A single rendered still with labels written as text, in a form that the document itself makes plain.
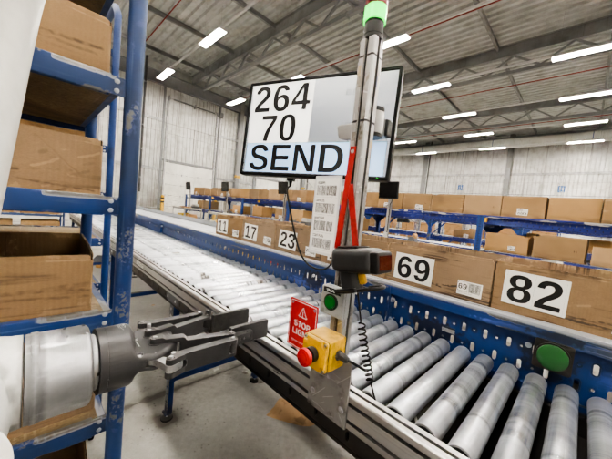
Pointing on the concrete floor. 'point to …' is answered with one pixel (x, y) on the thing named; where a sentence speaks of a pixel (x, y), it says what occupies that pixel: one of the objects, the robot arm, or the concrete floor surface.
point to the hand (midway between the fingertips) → (240, 324)
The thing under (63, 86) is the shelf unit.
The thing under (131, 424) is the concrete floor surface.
